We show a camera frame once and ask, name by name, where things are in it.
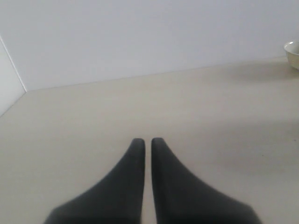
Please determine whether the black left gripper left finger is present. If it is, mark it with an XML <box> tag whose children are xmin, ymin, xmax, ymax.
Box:
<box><xmin>45</xmin><ymin>139</ymin><xmax>145</xmax><ymax>224</ymax></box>

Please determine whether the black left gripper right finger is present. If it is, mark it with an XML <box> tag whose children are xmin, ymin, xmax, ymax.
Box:
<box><xmin>151</xmin><ymin>138</ymin><xmax>261</xmax><ymax>224</ymax></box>

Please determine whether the small cream ceramic bowl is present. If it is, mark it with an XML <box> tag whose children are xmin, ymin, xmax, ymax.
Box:
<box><xmin>284</xmin><ymin>41</ymin><xmax>299</xmax><ymax>70</ymax></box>

